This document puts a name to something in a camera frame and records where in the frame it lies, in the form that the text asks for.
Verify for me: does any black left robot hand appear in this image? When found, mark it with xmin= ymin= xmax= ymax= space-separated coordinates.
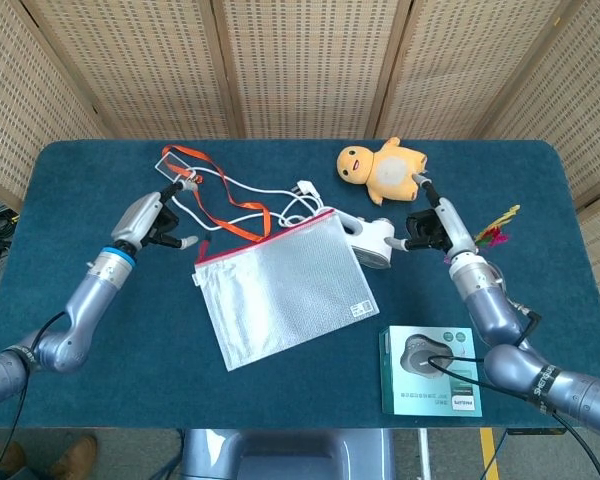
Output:
xmin=110 ymin=180 xmax=200 ymax=254

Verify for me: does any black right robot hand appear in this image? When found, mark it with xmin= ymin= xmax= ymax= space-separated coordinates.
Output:
xmin=383 ymin=173 xmax=481 ymax=259

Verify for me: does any clear mesh zipper pouch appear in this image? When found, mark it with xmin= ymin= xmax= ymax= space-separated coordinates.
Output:
xmin=193 ymin=208 xmax=381 ymax=372

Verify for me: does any colourful feather shuttlecock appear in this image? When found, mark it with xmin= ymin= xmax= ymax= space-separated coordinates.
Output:
xmin=442 ymin=203 xmax=522 ymax=266

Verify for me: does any clear plastic badge holder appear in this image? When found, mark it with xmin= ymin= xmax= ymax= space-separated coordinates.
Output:
xmin=155 ymin=153 xmax=194 ymax=182

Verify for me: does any white handheld garment steamer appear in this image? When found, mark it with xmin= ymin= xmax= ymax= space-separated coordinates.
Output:
xmin=334 ymin=209 xmax=397 ymax=270

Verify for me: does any yellow plush toy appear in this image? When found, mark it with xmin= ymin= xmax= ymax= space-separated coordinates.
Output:
xmin=336 ymin=136 xmax=429 ymax=206

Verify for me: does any teal Philips product box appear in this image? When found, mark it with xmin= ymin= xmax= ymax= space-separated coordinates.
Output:
xmin=378 ymin=324 xmax=484 ymax=417

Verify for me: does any woven folding screen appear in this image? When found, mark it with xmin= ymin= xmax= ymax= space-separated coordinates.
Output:
xmin=0 ymin=0 xmax=600 ymax=326

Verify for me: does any brown shoe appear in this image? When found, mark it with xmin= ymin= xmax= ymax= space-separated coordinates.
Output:
xmin=48 ymin=433 xmax=99 ymax=480
xmin=0 ymin=441 xmax=30 ymax=477

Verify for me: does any grey robot torso base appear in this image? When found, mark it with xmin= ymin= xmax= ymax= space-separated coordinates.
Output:
xmin=179 ymin=428 xmax=396 ymax=480

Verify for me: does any orange lanyard strap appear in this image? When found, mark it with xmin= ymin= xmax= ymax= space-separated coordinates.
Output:
xmin=162 ymin=144 xmax=272 ymax=244

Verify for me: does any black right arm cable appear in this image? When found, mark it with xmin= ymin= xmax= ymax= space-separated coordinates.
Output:
xmin=424 ymin=299 xmax=600 ymax=480

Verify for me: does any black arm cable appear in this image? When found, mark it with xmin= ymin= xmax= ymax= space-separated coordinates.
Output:
xmin=424 ymin=299 xmax=600 ymax=480
xmin=0 ymin=309 xmax=69 ymax=480

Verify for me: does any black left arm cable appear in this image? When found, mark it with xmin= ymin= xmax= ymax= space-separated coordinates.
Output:
xmin=0 ymin=309 xmax=69 ymax=480

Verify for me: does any white power cable with plug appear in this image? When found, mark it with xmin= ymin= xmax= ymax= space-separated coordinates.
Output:
xmin=172 ymin=167 xmax=331 ymax=233

